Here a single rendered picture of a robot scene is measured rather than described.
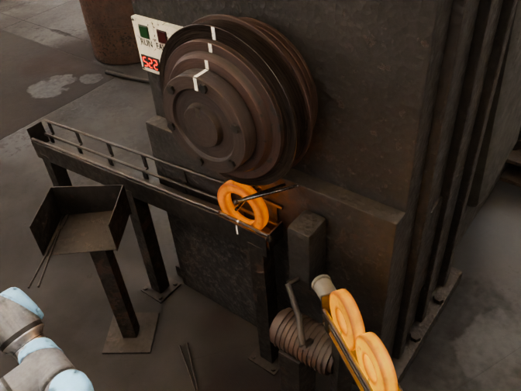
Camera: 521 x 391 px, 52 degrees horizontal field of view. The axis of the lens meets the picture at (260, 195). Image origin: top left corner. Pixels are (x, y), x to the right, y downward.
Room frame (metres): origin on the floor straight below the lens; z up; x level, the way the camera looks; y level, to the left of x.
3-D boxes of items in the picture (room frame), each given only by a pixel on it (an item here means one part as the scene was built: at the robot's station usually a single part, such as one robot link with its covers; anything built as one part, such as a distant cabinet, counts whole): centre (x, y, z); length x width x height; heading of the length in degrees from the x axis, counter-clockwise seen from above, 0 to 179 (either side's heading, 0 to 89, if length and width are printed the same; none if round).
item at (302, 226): (1.11, -0.13, 0.68); 0.11 x 0.08 x 0.24; 140
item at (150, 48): (1.55, 0.25, 1.15); 0.26 x 0.02 x 0.18; 50
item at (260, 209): (1.25, 0.06, 0.75); 0.18 x 0.03 x 0.18; 49
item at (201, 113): (1.18, 0.12, 1.12); 0.28 x 0.06 x 0.28; 50
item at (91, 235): (1.37, 0.61, 0.36); 0.26 x 0.20 x 0.72; 85
